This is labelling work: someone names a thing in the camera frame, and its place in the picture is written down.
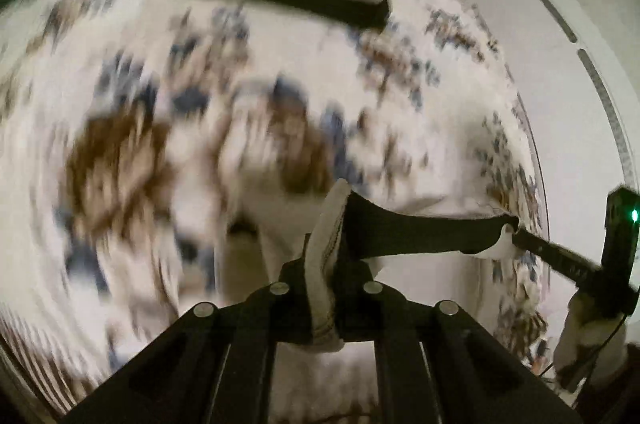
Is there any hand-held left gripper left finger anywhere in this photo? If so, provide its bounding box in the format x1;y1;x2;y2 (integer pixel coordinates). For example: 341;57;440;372
59;254;313;424

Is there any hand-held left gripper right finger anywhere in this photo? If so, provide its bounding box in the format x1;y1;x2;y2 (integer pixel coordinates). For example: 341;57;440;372
336;258;587;424

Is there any black and white sock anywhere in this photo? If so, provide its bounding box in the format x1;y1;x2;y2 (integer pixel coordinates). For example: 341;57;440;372
220;178;523;354

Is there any black cable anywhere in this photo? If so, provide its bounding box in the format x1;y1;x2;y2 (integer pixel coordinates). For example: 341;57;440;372
535;311;630;392

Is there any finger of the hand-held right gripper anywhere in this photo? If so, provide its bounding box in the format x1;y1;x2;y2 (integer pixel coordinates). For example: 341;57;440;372
512;226;603;287

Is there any white cabinet with grey strip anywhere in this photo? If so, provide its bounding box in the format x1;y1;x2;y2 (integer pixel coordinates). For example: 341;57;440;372
442;0;640;305

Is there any floral printed bedsheet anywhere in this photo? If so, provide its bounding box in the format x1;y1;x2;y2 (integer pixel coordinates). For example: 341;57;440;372
0;0;553;424

